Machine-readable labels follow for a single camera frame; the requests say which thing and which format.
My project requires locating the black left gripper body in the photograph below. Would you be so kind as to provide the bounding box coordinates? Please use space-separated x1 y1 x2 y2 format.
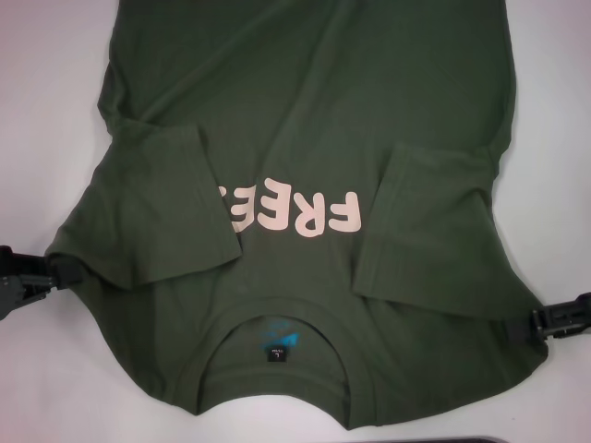
0 278 25 320

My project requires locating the dark green printed t-shirt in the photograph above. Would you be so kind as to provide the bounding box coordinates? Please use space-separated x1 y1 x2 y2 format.
45 0 553 419

